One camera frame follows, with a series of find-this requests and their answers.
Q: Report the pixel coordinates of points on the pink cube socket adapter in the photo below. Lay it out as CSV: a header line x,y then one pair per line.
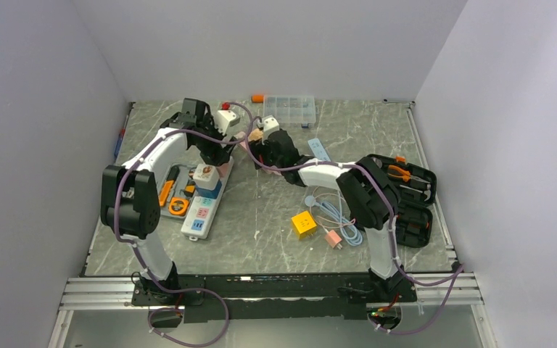
x,y
333,239

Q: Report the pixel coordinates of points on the white power strip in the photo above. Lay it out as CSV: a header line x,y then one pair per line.
x,y
206,201

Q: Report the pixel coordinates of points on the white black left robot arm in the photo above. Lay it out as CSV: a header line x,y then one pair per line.
x,y
131,200

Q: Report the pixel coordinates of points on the light blue power strip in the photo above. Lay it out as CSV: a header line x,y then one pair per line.
x,y
318,150

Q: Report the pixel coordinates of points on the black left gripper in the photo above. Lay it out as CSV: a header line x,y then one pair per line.
x,y
215,154

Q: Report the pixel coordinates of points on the clear plastic organizer box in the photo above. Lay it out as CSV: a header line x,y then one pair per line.
x,y
291,110

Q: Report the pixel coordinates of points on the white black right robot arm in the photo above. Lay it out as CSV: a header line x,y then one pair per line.
x,y
371,197

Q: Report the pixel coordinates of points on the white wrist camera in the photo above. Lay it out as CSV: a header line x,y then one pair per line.
x,y
226,122
269,125

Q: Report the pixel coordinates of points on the black tool case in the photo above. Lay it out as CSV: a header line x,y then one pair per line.
x,y
417,187

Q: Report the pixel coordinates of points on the orange tape measure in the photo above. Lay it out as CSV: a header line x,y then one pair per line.
x,y
178,206

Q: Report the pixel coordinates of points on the grey plastic tool tray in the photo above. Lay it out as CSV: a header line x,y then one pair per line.
x,y
184,188

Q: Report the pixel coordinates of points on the orange screwdriver at wall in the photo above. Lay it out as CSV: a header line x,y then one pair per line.
x,y
257,98

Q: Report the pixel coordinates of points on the black aluminium base frame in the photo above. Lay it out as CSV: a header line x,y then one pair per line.
x,y
306,295

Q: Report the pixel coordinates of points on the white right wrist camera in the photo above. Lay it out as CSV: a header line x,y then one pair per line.
x,y
269,125

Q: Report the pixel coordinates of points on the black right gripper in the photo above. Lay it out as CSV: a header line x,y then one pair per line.
x,y
257,149

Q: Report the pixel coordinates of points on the white cube socket adapter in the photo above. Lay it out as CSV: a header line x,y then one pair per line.
x,y
206,177

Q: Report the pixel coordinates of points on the blue red pen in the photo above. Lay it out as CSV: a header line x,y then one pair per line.
x,y
120,138

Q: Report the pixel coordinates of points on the yellow cube socket adapter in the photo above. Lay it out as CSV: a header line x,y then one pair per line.
x,y
303,225

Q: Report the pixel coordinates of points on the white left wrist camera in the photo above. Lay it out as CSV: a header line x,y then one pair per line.
x,y
226,122

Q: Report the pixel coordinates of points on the pink power strip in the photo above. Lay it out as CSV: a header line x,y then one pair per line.
x,y
244,144

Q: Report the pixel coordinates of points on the blue cube socket adapter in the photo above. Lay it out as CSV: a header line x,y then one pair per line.
x,y
210,193

